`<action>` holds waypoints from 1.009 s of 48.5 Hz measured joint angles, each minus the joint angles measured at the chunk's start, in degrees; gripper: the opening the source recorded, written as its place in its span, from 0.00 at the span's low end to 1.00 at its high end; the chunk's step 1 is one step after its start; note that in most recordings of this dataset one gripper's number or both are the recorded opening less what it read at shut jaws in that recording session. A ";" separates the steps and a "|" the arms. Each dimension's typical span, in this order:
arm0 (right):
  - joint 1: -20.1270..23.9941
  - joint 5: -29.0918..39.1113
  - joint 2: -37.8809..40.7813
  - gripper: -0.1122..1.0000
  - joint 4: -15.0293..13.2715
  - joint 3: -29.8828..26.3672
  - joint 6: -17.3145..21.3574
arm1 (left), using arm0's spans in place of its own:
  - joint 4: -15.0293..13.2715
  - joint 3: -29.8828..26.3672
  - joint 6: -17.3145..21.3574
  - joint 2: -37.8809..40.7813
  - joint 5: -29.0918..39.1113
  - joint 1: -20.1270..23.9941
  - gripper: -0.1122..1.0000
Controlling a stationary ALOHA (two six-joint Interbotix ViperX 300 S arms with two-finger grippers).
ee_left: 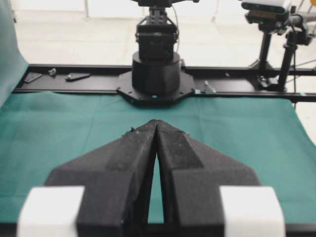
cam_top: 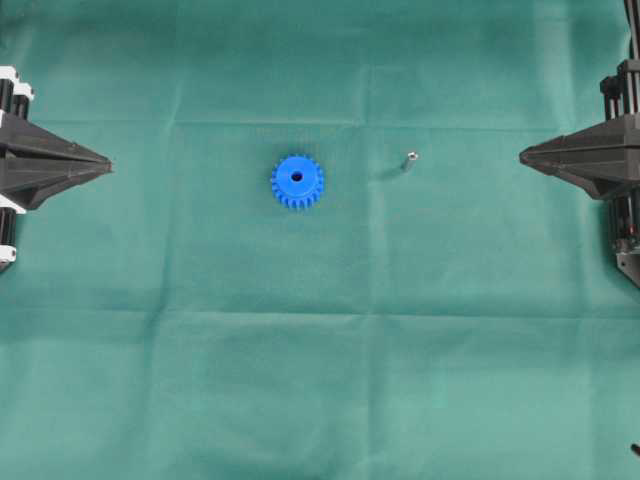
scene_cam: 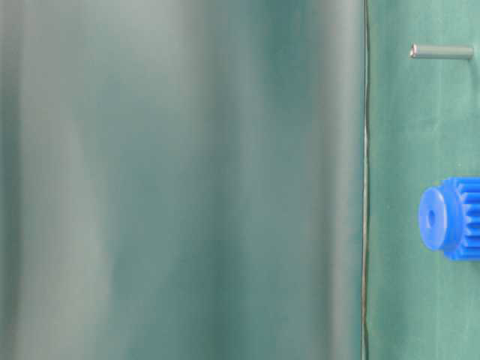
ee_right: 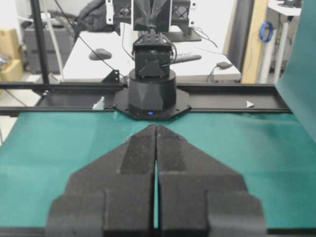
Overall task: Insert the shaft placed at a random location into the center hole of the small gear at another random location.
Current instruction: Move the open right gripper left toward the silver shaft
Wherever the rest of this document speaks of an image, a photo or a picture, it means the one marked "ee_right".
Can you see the black monitor stand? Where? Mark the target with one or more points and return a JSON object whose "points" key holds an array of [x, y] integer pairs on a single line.
{"points": [[183, 33]]}

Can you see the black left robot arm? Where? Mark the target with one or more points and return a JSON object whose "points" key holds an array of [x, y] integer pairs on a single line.
{"points": [[152, 92]]}

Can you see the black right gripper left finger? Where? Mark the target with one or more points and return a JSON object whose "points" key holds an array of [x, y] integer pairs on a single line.
{"points": [[112, 196]]}

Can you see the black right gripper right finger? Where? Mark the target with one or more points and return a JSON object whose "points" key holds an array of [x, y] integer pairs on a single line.
{"points": [[201, 197]]}

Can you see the black aluminium frame rail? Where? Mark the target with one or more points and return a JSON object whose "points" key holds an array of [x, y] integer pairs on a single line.
{"points": [[108, 97]]}

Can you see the black computer mouse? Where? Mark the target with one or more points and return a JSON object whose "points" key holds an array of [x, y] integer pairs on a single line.
{"points": [[100, 54]]}

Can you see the green backdrop curtain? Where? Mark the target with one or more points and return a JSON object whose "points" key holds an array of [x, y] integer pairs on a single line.
{"points": [[297, 86]]}

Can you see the cardboard box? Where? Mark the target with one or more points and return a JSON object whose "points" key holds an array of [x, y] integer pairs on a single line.
{"points": [[11, 61]]}

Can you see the green felt table mat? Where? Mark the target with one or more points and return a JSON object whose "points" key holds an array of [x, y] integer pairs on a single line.
{"points": [[273, 152]]}

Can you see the white desk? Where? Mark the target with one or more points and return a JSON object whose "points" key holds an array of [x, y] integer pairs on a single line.
{"points": [[79, 68]]}

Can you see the black keyboard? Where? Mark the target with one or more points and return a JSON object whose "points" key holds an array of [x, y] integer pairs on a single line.
{"points": [[187, 57]]}

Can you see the small black desk device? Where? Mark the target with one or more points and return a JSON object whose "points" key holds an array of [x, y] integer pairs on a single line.
{"points": [[224, 65]]}

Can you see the black vertical frame post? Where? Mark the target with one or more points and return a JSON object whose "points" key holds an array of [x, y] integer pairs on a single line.
{"points": [[35, 7]]}

